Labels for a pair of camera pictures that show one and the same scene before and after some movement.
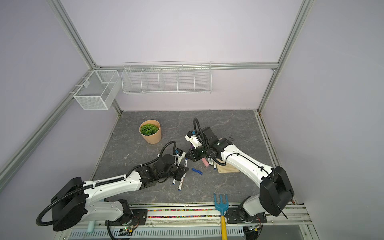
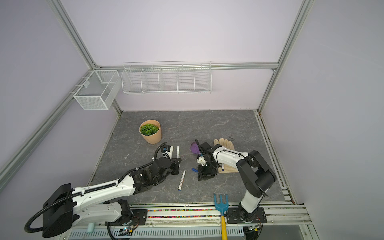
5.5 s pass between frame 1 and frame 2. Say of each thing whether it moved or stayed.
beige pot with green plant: stayed
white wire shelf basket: stayed
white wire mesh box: stayed
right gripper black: moved
